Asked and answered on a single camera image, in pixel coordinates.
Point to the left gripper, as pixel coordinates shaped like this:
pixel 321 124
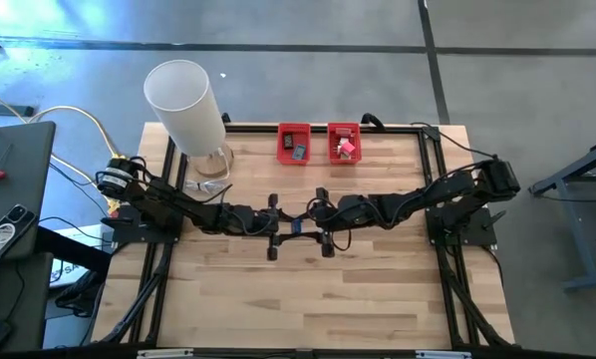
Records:
pixel 258 222

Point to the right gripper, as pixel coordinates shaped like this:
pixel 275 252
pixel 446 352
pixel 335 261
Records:
pixel 348 214

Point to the small blue device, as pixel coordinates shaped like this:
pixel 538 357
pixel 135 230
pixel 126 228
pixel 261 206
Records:
pixel 296 227

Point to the small teal device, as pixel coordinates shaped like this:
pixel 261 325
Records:
pixel 299 152

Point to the pink USB charger cube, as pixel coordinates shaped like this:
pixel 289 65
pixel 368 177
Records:
pixel 349 148

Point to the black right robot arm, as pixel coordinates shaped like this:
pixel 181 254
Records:
pixel 452 187

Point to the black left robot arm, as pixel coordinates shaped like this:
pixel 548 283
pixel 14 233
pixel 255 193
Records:
pixel 178 204

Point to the red plastic mesh basket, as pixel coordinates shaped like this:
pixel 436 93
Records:
pixel 357 137
pixel 294 157

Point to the wooden lamp base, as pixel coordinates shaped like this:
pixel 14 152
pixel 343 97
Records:
pixel 218 168

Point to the white cylindrical lamp shade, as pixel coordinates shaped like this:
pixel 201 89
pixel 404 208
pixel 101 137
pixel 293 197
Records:
pixel 188 109

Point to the white printed box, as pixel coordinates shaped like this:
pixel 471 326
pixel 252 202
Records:
pixel 79 233

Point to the blue grey metal table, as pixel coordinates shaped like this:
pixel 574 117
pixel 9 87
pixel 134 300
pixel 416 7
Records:
pixel 577 167

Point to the dark grey side table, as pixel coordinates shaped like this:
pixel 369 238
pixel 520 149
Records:
pixel 19 159

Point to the black side desk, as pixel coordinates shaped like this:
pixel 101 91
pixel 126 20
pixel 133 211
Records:
pixel 14 299

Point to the smartphone in clear case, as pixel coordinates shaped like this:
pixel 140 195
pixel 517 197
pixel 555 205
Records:
pixel 1 237

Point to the black flat floor bar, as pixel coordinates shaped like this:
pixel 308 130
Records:
pixel 9 110

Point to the black aluminium table frame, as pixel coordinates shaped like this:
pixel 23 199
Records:
pixel 430 149

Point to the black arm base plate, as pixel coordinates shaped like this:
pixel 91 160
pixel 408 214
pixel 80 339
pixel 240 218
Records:
pixel 477 237
pixel 128 234

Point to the grey metal bracket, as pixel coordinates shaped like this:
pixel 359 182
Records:
pixel 163 354
pixel 442 355

